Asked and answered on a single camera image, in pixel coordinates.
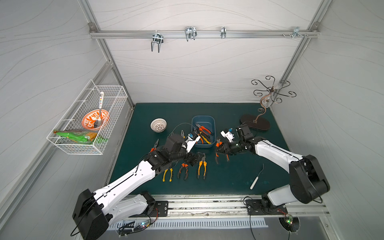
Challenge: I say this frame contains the orange yellow combination pliers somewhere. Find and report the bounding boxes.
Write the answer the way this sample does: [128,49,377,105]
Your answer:
[197,153,207,180]

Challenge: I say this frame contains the orange black long nose pliers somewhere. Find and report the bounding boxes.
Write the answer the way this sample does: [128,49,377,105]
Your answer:
[177,163,189,180]

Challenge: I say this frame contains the orange black cutter pliers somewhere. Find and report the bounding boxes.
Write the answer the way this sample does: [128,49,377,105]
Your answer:
[215,139,230,165]

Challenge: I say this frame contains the blue plastic storage box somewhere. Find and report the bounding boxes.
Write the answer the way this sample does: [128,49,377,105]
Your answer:
[192,115,217,149]

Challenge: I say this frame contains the orange handled pliers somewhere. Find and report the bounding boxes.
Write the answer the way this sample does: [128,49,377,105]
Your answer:
[150,139,159,152]

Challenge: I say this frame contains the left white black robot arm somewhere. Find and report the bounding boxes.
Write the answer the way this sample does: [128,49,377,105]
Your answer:
[71,133,200,240]

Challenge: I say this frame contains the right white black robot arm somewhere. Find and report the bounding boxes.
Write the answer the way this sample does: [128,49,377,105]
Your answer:
[216,125,331,209]

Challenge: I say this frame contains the yellow pliers in box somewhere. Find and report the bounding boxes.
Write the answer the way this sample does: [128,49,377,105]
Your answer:
[199,132,211,144]

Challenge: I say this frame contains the white round strainer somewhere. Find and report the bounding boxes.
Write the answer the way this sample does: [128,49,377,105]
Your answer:
[150,118,167,133]

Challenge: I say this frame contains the brown metal jewelry stand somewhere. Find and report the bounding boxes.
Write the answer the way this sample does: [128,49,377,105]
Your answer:
[240,75,297,131]

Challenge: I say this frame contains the round black floor port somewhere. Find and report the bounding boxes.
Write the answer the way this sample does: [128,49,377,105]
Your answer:
[279,217,300,233]

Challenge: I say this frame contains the green snack packet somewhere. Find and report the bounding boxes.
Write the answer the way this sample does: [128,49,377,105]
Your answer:
[53,131,109,145]

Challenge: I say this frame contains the small metal hook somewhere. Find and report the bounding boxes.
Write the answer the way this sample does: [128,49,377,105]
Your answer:
[221,27,227,39]

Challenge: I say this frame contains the loop metal hook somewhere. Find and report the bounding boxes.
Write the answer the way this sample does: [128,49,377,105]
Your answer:
[185,27,197,42]

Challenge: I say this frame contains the double prong metal hook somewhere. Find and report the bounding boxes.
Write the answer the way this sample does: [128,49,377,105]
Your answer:
[151,33,164,53]

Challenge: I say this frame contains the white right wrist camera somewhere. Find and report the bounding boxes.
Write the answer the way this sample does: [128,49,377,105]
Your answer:
[221,128,235,143]

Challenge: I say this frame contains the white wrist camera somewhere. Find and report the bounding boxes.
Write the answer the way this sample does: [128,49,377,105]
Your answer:
[221,128,235,143]
[186,133,201,153]

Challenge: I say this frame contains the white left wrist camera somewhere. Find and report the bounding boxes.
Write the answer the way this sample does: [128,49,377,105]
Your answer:
[186,133,201,153]

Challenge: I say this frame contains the white handled small tool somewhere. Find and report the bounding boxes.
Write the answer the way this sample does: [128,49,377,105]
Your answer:
[250,164,265,190]

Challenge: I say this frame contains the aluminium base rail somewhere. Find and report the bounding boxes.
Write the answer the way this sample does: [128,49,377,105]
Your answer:
[83,194,331,221]

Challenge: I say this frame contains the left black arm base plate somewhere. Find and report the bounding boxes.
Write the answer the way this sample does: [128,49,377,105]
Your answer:
[132,201,169,218]

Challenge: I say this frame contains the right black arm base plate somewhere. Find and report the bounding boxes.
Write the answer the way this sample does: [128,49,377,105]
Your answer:
[243,198,288,216]

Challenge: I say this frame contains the white vented cable duct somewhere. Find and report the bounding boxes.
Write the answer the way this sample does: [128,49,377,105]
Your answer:
[107,218,269,231]

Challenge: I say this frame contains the white handled spoon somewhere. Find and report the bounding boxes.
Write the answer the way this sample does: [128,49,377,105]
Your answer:
[94,92,104,129]

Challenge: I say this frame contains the white wire wall basket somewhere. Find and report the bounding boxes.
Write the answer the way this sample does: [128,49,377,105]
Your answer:
[47,80,128,155]

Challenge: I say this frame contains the right metal bracket hook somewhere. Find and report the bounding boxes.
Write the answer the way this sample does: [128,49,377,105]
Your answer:
[282,27,309,39]

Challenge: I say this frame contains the aluminium cross rail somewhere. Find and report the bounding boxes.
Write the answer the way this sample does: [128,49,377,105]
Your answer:
[90,29,321,40]

